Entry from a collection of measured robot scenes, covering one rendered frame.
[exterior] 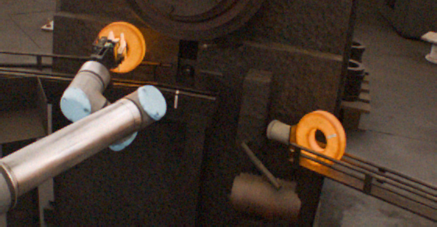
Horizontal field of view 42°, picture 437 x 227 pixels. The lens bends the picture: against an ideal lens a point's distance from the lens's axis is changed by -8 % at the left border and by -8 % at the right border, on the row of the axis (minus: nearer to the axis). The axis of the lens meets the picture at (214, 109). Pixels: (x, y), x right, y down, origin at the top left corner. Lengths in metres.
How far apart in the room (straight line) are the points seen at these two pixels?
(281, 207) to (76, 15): 0.92
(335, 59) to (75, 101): 0.79
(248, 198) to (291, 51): 0.46
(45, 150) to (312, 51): 0.95
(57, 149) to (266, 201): 0.72
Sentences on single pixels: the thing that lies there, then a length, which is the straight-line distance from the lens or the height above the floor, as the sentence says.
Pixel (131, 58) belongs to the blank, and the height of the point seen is 0.80.
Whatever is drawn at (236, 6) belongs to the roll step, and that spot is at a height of 1.01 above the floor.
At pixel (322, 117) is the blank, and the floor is 0.78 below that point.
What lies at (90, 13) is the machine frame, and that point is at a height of 0.88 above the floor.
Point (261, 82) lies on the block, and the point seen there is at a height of 0.79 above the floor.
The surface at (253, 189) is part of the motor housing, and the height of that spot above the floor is 0.52.
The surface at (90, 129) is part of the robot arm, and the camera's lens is 1.37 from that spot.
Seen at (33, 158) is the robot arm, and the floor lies 0.81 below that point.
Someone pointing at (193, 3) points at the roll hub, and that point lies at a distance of 1.68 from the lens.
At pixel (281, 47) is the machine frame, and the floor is 0.87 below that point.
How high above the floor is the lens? 1.43
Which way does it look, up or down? 24 degrees down
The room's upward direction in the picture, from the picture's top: 7 degrees clockwise
